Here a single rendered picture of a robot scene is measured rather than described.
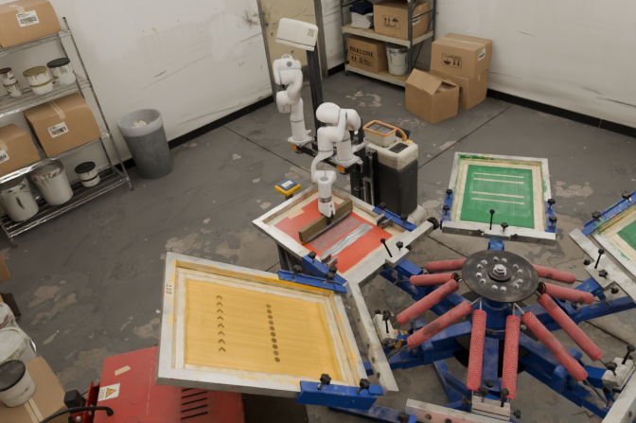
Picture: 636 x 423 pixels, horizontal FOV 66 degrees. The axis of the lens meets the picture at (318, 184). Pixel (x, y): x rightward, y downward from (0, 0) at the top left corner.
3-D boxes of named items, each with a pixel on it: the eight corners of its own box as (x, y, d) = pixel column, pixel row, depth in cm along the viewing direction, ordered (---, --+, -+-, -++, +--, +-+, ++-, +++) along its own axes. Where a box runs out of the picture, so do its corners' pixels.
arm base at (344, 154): (347, 149, 327) (345, 129, 319) (362, 155, 319) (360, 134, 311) (330, 159, 319) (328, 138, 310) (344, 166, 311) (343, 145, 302)
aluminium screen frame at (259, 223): (253, 226, 301) (252, 221, 298) (323, 184, 330) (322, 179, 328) (343, 291, 249) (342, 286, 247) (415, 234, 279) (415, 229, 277)
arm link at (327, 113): (317, 96, 275) (349, 96, 270) (333, 116, 311) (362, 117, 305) (313, 119, 273) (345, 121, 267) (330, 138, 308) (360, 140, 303)
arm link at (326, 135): (323, 106, 279) (348, 107, 275) (324, 141, 287) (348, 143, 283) (314, 113, 265) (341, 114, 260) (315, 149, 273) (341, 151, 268)
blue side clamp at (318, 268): (303, 266, 269) (301, 256, 265) (309, 261, 272) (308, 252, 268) (341, 293, 250) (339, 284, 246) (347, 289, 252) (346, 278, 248)
